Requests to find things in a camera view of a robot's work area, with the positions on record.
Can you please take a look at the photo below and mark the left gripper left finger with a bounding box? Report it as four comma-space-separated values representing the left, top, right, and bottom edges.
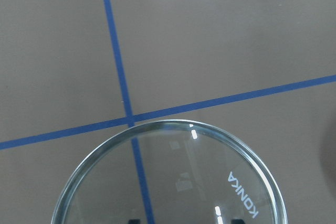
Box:
128, 219, 141, 224

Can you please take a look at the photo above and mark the glass pot lid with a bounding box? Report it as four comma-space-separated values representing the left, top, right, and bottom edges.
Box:
51, 120, 288, 223

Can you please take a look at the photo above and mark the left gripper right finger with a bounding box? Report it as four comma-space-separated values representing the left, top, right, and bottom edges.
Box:
230, 219, 244, 224

